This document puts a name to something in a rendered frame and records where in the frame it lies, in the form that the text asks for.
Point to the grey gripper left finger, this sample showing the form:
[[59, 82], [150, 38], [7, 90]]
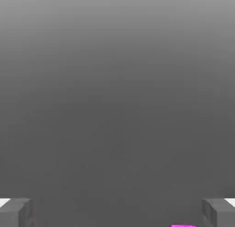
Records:
[[12, 213]]

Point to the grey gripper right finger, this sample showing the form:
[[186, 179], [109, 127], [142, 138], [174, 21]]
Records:
[[221, 213]]

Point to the large magenta box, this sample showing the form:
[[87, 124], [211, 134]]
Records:
[[183, 226]]

